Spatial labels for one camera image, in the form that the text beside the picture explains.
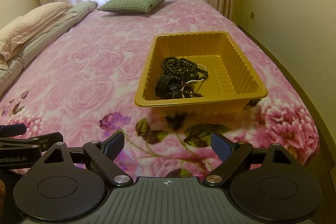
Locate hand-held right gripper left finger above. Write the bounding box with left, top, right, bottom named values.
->
left=34, top=132, right=133, bottom=188

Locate pink floral blanket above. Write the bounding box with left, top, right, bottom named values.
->
left=0, top=0, right=321, bottom=180

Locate yellow plastic tray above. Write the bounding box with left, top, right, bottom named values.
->
left=134, top=32, right=269, bottom=115

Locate striped folded quilt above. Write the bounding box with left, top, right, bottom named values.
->
left=0, top=0, right=98, bottom=97

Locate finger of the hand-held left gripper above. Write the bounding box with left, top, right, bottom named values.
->
left=0, top=124, right=27, bottom=136
left=0, top=132, right=63, bottom=153

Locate black strap wristwatch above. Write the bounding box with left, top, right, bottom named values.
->
left=155, top=74, right=185, bottom=99

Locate long wooden bead necklace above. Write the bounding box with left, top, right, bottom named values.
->
left=161, top=55, right=210, bottom=83

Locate beige pillow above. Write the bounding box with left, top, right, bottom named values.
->
left=0, top=2, right=72, bottom=68

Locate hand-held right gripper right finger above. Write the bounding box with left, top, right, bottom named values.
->
left=203, top=132, right=302, bottom=187

